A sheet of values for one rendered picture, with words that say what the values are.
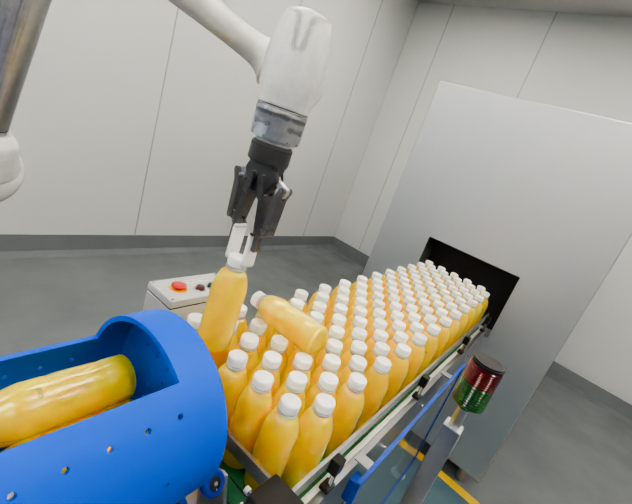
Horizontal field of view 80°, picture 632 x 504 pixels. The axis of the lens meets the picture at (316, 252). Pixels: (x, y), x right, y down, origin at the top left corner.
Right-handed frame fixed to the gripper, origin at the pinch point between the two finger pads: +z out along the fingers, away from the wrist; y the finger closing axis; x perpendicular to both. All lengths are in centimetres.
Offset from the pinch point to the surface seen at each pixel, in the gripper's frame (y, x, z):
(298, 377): 18.3, 6.0, 20.6
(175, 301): -14.8, -0.4, 21.1
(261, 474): 23.9, -4.8, 33.4
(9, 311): -185, 23, 132
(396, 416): 31, 46, 41
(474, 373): 44, 23, 7
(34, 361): -4.0, -31.2, 18.9
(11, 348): -150, 14, 132
